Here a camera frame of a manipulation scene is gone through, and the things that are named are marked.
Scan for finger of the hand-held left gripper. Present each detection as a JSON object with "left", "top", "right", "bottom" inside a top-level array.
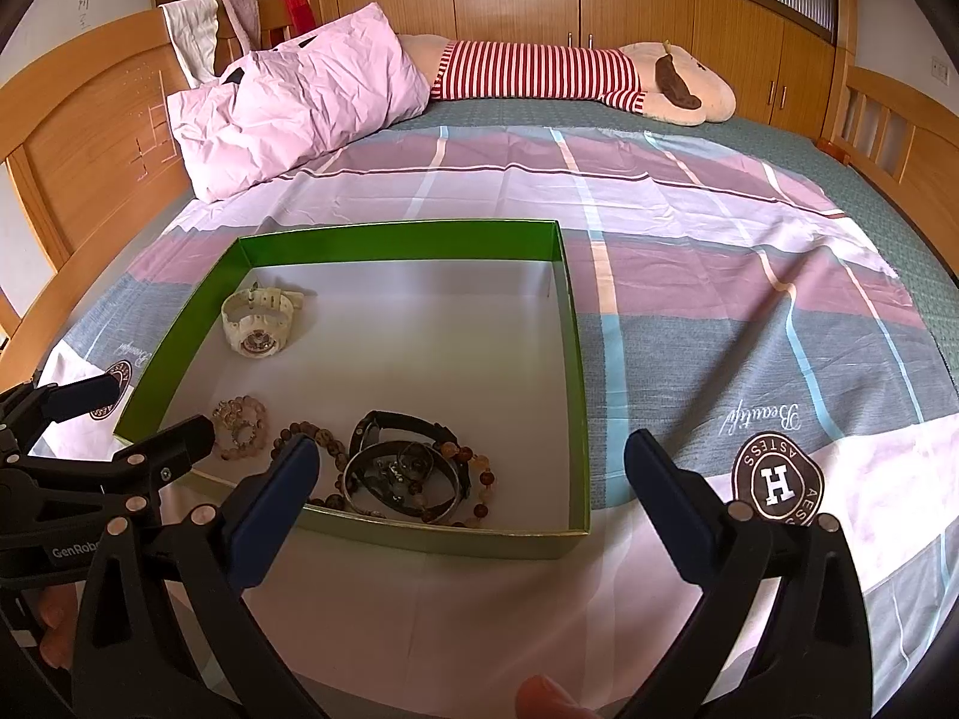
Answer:
[
  {"left": 0, "top": 373, "right": 125, "bottom": 460},
  {"left": 0, "top": 413, "right": 218, "bottom": 542}
]

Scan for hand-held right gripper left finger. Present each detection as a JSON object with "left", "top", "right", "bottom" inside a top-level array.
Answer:
[{"left": 71, "top": 434, "right": 323, "bottom": 719}]

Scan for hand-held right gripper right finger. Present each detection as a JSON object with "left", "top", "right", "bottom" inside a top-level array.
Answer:
[{"left": 622, "top": 428, "right": 874, "bottom": 719}]

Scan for pink crystal bead bracelet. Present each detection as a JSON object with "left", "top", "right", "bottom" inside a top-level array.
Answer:
[{"left": 211, "top": 394, "right": 269, "bottom": 461}]

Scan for silver metal bangle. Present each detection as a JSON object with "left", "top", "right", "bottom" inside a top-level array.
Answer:
[{"left": 340, "top": 440, "right": 466, "bottom": 527}]

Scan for brown wooden bead bracelet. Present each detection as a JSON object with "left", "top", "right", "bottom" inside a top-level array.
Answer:
[{"left": 271, "top": 419, "right": 353, "bottom": 514}]

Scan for red amber bead bracelet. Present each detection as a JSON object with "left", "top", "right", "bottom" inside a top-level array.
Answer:
[{"left": 420, "top": 440, "right": 499, "bottom": 529}]

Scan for green cardboard box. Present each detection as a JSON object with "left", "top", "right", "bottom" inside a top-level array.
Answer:
[{"left": 112, "top": 219, "right": 593, "bottom": 561}]

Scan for person's left hand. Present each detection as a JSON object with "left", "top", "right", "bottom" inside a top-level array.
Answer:
[{"left": 34, "top": 582, "right": 82, "bottom": 666}]

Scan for person's right hand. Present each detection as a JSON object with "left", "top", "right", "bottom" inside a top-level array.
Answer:
[{"left": 515, "top": 674, "right": 601, "bottom": 719}]

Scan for white wristwatch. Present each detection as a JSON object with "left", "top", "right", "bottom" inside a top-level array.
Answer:
[{"left": 221, "top": 280, "right": 308, "bottom": 361}]

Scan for black wristwatch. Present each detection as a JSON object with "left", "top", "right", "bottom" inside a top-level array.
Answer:
[{"left": 348, "top": 410, "right": 462, "bottom": 481}]

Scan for plaid printed bedsheet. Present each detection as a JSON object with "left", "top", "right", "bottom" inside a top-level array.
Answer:
[{"left": 37, "top": 123, "right": 959, "bottom": 719}]

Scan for wooden headboard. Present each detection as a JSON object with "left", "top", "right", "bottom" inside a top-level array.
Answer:
[{"left": 0, "top": 7, "right": 226, "bottom": 361}]

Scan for white hanging cloth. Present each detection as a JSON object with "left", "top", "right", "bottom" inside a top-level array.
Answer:
[{"left": 159, "top": 0, "right": 226, "bottom": 87}]

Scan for pink pillow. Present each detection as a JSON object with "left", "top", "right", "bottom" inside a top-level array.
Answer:
[{"left": 166, "top": 4, "right": 432, "bottom": 203}]

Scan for teal bed mat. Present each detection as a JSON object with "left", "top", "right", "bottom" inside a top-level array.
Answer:
[{"left": 367, "top": 93, "right": 959, "bottom": 391}]

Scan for pink hanging towel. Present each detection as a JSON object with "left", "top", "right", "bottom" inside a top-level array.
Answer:
[{"left": 216, "top": 0, "right": 263, "bottom": 53}]

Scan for wooden slatted footboard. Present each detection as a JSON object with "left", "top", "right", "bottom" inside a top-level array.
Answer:
[{"left": 820, "top": 64, "right": 959, "bottom": 271}]

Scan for red cloth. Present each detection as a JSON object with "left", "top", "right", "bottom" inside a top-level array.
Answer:
[{"left": 281, "top": 0, "right": 317, "bottom": 42}]

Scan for striped plush toy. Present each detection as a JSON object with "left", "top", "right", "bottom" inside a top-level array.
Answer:
[{"left": 397, "top": 34, "right": 737, "bottom": 127}]

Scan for wooden wall cabinets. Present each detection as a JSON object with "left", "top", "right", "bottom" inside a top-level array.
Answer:
[{"left": 315, "top": 0, "right": 840, "bottom": 143}]

